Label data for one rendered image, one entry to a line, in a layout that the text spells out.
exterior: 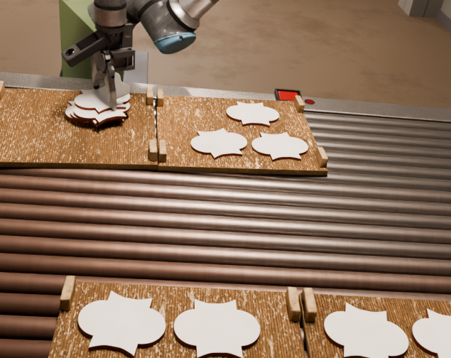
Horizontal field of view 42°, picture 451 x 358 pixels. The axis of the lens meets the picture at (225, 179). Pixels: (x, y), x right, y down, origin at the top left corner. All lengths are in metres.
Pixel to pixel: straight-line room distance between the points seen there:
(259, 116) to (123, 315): 0.78
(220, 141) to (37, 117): 0.46
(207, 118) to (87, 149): 0.34
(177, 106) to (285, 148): 0.33
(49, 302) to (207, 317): 0.28
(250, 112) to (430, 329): 0.78
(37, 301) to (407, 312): 0.66
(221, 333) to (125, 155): 0.56
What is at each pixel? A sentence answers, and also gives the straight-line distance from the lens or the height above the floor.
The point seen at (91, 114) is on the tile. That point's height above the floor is 0.97.
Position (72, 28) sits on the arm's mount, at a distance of 1.83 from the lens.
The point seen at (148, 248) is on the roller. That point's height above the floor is 0.92.
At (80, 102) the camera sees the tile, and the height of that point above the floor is 0.98.
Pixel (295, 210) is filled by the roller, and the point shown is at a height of 0.92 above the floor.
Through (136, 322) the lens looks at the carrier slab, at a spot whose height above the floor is 0.95.
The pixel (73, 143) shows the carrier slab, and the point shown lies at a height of 0.94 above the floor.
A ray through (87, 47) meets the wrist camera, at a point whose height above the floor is 1.13.
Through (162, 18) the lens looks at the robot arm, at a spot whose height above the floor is 1.09.
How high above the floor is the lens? 1.72
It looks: 35 degrees down
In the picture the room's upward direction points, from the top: 8 degrees clockwise
